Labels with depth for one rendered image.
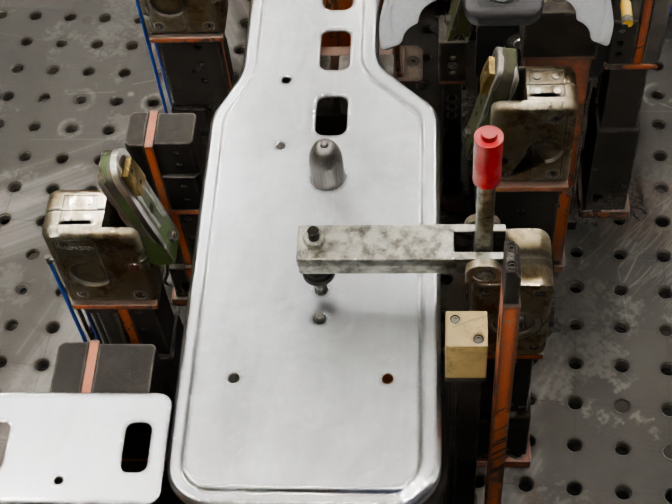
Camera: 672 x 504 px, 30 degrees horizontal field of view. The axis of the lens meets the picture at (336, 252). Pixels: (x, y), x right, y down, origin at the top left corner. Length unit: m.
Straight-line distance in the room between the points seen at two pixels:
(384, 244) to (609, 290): 0.48
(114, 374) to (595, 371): 0.56
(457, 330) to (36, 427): 0.36
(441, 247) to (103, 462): 0.33
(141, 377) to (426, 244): 0.27
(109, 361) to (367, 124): 0.34
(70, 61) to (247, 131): 0.58
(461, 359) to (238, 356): 0.20
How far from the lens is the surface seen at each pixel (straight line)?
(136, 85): 1.70
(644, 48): 1.31
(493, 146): 0.93
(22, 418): 1.09
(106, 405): 1.08
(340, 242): 1.04
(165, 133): 1.25
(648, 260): 1.50
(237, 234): 1.15
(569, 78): 1.16
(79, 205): 1.14
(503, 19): 0.72
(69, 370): 1.13
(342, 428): 1.04
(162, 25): 1.42
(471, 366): 1.02
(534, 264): 1.06
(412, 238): 1.04
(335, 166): 1.15
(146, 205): 1.11
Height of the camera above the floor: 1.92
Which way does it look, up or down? 55 degrees down
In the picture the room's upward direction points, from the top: 7 degrees counter-clockwise
